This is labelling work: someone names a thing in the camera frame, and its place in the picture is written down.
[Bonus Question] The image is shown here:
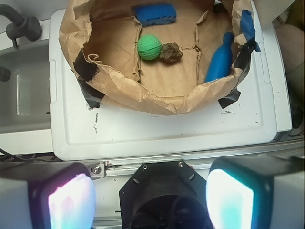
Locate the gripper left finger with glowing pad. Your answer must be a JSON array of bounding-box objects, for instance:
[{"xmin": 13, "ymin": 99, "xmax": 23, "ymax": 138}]
[{"xmin": 0, "ymin": 162, "xmax": 96, "ymax": 229}]

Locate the brown rock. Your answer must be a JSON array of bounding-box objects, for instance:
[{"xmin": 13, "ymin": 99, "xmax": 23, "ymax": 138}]
[{"xmin": 159, "ymin": 42, "xmax": 183, "ymax": 64}]

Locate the blue plastic bottle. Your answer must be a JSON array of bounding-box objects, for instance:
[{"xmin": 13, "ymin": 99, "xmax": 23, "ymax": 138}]
[{"xmin": 204, "ymin": 32, "xmax": 234, "ymax": 83}]

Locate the green dimpled ball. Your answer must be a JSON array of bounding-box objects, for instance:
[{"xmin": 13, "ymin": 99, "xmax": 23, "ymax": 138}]
[{"xmin": 137, "ymin": 34, "xmax": 162, "ymax": 61}]

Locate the grey faucet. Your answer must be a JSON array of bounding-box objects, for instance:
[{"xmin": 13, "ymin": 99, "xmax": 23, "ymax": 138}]
[{"xmin": 0, "ymin": 4, "xmax": 42, "ymax": 49}]

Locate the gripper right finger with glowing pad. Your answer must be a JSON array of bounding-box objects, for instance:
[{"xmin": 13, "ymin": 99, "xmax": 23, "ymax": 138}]
[{"xmin": 206, "ymin": 156, "xmax": 305, "ymax": 229}]

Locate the metal corner bracket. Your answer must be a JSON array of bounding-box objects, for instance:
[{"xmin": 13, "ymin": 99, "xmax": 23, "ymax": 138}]
[{"xmin": 86, "ymin": 162, "xmax": 107, "ymax": 180}]

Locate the brown paper bag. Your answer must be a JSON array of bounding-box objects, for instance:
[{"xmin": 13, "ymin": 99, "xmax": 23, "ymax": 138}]
[{"xmin": 59, "ymin": 0, "xmax": 253, "ymax": 115}]

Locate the black octagonal mount plate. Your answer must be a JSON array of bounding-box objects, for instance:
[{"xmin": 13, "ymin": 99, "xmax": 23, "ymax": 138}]
[{"xmin": 119, "ymin": 161, "xmax": 214, "ymax": 229}]

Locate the white sink basin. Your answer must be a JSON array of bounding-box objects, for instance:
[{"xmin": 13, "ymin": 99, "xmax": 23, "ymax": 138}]
[{"xmin": 0, "ymin": 20, "xmax": 53, "ymax": 155}]

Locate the blue painter tape strip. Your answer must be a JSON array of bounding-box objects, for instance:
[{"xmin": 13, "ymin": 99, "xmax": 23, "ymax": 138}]
[{"xmin": 240, "ymin": 10, "xmax": 261, "ymax": 52}]

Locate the blue sponge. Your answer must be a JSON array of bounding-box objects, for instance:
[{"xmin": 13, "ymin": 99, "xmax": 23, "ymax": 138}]
[{"xmin": 133, "ymin": 3, "xmax": 177, "ymax": 27}]

